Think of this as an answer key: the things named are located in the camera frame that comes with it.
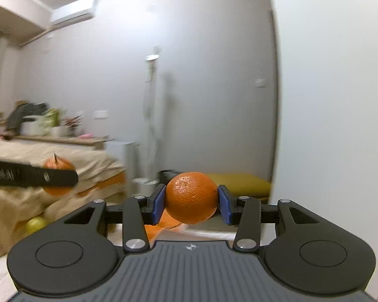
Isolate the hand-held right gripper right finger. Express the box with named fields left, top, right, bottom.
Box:
left=217, top=184, right=319, bottom=253

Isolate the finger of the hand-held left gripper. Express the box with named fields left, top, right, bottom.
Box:
left=17, top=163, right=79, bottom=188

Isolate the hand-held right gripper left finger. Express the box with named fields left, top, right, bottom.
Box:
left=63, top=184, right=167, bottom=254

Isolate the orange mandarin with stem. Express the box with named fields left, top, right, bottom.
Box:
left=42, top=154, right=78, bottom=197

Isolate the large orange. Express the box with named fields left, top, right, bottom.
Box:
left=165, top=172, right=219, bottom=225

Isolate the olive green cushion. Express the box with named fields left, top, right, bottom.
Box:
left=204, top=172, right=272, bottom=199

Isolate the small black object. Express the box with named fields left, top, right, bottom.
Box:
left=157, top=170, right=184, bottom=185

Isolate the beige blanket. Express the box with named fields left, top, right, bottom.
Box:
left=0, top=138, right=127, bottom=258

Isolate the wooden shelf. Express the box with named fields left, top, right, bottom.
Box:
left=0, top=134, right=115, bottom=151

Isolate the red-leaved potted plant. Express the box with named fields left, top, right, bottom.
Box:
left=50, top=116, right=83, bottom=138

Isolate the white cabinet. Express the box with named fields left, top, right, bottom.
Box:
left=105, top=140, right=140, bottom=192

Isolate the yellow-green potted plant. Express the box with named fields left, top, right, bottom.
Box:
left=20, top=108, right=62, bottom=138

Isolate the dark cloth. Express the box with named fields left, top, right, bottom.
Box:
left=6, top=101, right=48, bottom=132

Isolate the white air conditioner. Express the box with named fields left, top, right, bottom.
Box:
left=50, top=0, right=99, bottom=28

